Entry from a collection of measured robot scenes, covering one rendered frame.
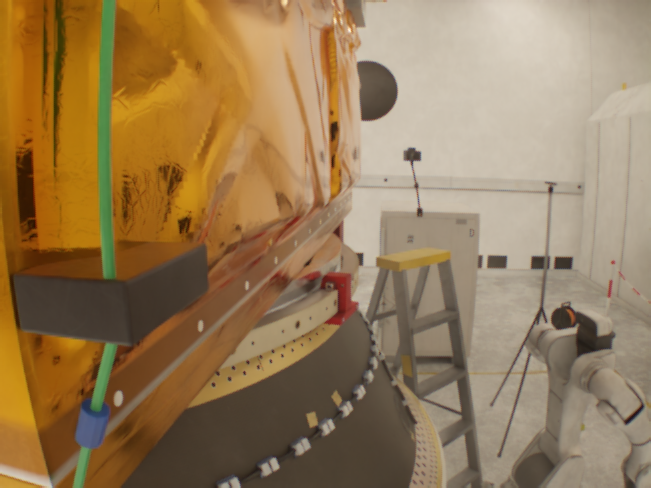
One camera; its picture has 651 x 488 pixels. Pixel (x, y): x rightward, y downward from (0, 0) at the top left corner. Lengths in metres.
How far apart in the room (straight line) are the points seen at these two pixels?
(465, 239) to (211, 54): 4.22
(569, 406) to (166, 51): 1.39
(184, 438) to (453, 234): 3.94
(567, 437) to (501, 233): 7.35
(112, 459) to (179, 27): 0.29
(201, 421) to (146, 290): 0.56
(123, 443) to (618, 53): 9.61
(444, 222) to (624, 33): 6.42
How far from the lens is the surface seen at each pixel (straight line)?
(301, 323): 0.86
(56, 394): 0.29
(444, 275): 2.49
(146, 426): 0.39
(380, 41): 8.65
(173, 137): 0.33
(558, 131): 8.98
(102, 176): 0.21
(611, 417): 1.32
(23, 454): 0.30
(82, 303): 0.22
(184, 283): 0.26
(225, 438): 0.79
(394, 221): 4.43
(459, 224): 4.48
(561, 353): 1.57
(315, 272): 0.98
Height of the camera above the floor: 1.97
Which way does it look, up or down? 10 degrees down
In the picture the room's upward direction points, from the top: straight up
